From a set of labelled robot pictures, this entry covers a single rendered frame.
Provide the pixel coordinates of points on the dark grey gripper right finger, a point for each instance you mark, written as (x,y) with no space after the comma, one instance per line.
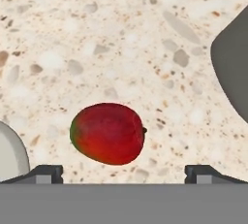
(201,173)

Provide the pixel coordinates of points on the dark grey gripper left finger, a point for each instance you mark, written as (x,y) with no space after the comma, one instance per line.
(45,173)

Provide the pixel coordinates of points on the red mango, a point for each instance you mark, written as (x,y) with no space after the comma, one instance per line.
(108,133)

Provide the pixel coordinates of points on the pale grey round object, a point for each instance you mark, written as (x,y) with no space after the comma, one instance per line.
(11,156)

